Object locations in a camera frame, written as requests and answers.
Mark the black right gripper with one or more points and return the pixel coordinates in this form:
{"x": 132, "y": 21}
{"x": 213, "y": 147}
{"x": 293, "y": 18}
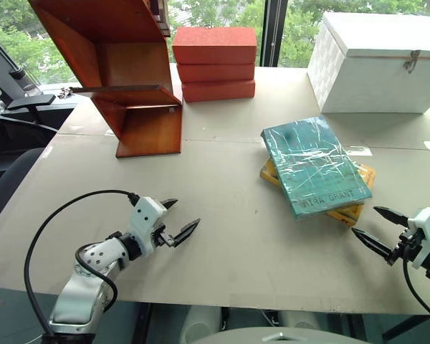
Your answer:
{"x": 408, "y": 243}

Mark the dark window frame post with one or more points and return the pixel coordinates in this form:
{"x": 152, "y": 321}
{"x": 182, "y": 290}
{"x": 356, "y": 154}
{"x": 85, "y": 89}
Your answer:
{"x": 273, "y": 32}

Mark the white rounded shape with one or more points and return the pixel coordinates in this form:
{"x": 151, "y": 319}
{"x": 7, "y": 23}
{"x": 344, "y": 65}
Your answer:
{"x": 202, "y": 322}
{"x": 299, "y": 320}

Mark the black chair armrest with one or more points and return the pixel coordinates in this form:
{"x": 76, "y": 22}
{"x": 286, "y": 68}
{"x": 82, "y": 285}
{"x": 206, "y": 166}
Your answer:
{"x": 30, "y": 101}

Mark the white lidded box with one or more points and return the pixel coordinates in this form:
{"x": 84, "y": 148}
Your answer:
{"x": 376, "y": 82}

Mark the brown slatted wooden rack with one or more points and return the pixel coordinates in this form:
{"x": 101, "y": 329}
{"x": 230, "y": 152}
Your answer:
{"x": 161, "y": 18}

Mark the metal box latch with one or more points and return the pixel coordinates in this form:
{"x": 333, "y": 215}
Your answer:
{"x": 411, "y": 61}

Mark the grey robot torso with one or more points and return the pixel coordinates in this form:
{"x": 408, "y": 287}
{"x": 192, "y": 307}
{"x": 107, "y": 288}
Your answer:
{"x": 279, "y": 337}

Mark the dark office chair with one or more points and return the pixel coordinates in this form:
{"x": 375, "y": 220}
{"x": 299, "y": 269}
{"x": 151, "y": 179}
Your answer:
{"x": 10, "y": 179}

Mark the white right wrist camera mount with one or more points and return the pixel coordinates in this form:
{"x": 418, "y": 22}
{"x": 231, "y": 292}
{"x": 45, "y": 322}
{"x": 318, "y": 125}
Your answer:
{"x": 427, "y": 229}

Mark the large red box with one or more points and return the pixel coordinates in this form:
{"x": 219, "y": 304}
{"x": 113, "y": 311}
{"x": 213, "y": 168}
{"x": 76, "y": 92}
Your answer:
{"x": 215, "y": 43}

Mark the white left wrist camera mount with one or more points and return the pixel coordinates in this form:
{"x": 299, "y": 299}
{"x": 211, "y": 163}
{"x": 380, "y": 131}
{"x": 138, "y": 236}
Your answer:
{"x": 147, "y": 222}

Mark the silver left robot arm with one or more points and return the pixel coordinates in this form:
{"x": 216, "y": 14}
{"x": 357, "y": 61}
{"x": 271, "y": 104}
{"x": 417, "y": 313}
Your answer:
{"x": 82, "y": 286}

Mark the small red white object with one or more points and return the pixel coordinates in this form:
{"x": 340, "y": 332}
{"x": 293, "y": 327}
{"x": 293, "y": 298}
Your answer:
{"x": 65, "y": 92}

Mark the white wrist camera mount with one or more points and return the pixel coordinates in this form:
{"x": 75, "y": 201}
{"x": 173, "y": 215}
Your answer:
{"x": 147, "y": 222}
{"x": 427, "y": 229}

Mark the thin red box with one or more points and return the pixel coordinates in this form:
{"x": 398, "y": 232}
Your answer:
{"x": 218, "y": 91}
{"x": 216, "y": 72}

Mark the yellow book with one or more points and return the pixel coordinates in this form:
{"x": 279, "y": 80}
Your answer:
{"x": 347, "y": 214}

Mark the teal plastic-wrapped book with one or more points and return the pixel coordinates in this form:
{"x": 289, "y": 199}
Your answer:
{"x": 315, "y": 165}

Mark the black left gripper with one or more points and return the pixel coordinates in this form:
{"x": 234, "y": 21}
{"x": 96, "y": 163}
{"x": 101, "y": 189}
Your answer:
{"x": 162, "y": 237}

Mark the brown wooden bookshelf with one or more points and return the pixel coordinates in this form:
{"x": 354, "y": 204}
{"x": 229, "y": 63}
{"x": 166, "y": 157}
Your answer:
{"x": 136, "y": 64}

